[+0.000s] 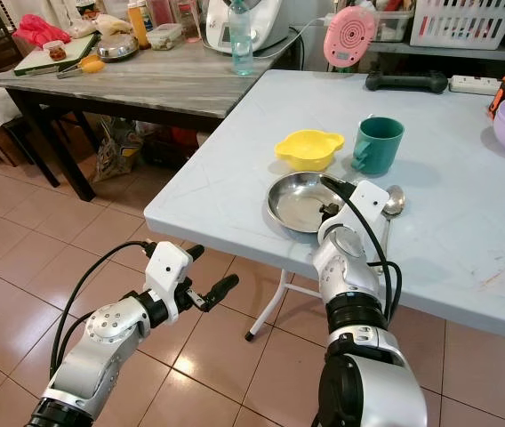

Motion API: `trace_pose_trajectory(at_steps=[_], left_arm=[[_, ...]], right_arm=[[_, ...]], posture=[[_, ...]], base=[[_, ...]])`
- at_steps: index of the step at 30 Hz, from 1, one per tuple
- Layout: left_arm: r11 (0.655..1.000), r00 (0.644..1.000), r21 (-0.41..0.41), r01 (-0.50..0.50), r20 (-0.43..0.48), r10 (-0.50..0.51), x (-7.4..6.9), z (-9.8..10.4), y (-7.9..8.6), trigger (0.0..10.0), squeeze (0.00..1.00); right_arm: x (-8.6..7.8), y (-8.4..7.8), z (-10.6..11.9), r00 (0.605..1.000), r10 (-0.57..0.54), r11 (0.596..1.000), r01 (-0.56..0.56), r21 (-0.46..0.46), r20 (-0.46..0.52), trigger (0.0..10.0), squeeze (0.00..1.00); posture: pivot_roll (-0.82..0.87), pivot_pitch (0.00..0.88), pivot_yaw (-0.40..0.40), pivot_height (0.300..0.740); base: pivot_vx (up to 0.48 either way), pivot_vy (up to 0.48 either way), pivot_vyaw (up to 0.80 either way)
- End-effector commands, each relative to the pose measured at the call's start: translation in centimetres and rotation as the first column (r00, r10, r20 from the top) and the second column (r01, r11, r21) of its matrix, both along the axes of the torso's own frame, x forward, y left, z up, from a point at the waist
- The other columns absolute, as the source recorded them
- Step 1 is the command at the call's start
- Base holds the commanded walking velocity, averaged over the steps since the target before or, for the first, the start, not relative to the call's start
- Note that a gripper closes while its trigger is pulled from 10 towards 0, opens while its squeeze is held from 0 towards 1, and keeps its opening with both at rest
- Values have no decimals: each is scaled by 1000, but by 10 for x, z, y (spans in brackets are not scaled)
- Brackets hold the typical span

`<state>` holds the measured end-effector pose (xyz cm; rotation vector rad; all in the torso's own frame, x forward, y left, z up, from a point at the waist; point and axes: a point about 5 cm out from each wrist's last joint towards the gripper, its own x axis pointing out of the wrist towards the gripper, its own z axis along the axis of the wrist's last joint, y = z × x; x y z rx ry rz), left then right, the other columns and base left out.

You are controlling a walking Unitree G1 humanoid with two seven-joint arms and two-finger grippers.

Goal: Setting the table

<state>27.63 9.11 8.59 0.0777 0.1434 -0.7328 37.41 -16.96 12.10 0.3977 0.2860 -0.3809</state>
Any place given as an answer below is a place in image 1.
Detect round steel plate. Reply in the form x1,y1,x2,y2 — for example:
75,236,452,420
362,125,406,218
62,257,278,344
267,171,348,235

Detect steel spoon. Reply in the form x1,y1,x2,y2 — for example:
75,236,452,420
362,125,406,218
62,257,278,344
381,184,407,261

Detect yellow plastic bowl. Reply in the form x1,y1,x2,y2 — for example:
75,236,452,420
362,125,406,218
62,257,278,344
274,129,346,173

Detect green mug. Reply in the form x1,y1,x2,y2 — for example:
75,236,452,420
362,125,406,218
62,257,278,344
351,116,406,177

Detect white folding table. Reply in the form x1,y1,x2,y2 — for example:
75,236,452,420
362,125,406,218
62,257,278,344
143,69,505,344

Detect patterned bag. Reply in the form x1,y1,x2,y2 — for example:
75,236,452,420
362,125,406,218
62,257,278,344
92,115,143,184

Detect pink round device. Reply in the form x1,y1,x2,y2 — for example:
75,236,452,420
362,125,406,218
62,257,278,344
323,4,379,70

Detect clear water bottle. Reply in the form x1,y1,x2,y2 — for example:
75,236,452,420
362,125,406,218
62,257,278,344
229,0,256,77

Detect white power strip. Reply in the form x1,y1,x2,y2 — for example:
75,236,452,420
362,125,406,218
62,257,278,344
449,75,503,97

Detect white kitchen appliance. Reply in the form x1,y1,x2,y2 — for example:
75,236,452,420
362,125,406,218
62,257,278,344
204,0,290,55

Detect marble top table dark legs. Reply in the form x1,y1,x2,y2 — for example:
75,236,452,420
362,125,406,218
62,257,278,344
0,36,300,203

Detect dark wooden chair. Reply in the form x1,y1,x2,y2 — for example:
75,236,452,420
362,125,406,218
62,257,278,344
0,93,42,167

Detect white plastic basket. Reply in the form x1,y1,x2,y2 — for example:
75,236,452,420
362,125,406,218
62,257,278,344
409,0,505,51

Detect clear food container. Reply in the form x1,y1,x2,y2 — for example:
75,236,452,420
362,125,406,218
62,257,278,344
147,23,185,52

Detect small steel bowl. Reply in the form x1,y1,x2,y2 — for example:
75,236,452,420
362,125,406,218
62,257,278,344
96,33,140,62

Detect orange sauce bottle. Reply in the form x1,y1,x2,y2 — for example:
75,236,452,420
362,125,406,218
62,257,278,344
125,0,152,51

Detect green edged cutting board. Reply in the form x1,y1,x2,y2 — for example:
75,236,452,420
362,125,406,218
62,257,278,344
12,33,99,77

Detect red plastic bag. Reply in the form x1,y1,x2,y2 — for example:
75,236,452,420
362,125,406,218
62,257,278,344
14,12,74,50

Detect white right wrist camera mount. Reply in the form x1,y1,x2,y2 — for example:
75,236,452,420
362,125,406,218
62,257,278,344
340,180,390,225

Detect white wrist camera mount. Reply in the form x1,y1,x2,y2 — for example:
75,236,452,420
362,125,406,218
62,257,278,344
340,180,390,225
143,241,195,309

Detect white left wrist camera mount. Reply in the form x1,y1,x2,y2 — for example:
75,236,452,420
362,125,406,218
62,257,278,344
143,241,195,309

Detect black handle shaped device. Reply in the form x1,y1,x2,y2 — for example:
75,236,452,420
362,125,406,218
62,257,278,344
365,70,450,94

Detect orange handled peeler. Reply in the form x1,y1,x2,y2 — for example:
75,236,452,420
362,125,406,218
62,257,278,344
56,53,108,80

